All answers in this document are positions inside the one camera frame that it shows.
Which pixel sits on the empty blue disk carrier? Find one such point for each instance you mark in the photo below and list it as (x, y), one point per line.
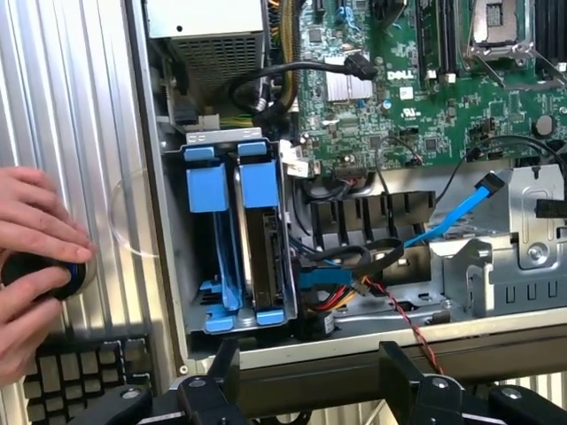
(206, 186)

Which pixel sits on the grey power supply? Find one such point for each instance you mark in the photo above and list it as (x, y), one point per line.
(208, 44)

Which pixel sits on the silver chipset heatsink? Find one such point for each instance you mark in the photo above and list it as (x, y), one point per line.
(350, 90)

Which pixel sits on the round coin battery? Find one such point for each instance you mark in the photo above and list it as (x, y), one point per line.
(542, 126)

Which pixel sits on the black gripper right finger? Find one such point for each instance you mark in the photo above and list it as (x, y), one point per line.
(425, 403)

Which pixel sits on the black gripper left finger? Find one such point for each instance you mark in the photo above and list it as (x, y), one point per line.
(199, 403)

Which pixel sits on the black RAM slot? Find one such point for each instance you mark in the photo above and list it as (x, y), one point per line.
(542, 26)
(560, 26)

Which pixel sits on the green Dell motherboard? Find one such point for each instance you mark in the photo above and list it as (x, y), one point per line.
(443, 133)

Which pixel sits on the metal locking lever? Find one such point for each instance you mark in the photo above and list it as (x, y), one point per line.
(491, 71)

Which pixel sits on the grey metal disk bay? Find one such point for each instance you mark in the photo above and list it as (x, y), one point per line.
(288, 221)

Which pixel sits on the installed green RAM stick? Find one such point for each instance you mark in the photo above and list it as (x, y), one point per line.
(429, 40)

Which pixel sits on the black control knob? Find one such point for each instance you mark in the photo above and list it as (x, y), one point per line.
(35, 274)

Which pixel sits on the open PC case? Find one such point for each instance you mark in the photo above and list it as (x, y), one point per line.
(150, 177)

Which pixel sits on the CPU socket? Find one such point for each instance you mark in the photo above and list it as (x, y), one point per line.
(500, 22)

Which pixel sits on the silver metal drive cage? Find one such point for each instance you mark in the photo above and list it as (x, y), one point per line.
(522, 265)

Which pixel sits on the person's bare hand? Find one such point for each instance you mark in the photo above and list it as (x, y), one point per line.
(31, 212)

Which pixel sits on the black keyboard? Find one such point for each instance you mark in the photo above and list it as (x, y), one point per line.
(80, 372)

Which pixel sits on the black fan shroud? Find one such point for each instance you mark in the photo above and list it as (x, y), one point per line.
(354, 217)

